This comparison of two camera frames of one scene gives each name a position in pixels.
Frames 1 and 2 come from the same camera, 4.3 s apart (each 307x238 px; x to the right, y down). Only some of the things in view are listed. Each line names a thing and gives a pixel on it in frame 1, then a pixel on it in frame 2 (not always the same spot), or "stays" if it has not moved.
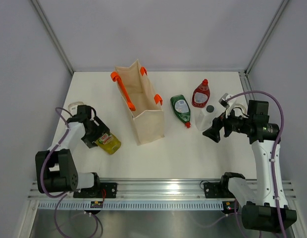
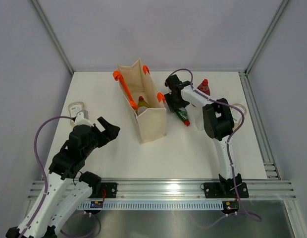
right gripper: [214, 132] → [171, 105]
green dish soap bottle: [181, 109] stays
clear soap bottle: [73, 107] stays
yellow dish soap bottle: [109, 143] → [141, 103]
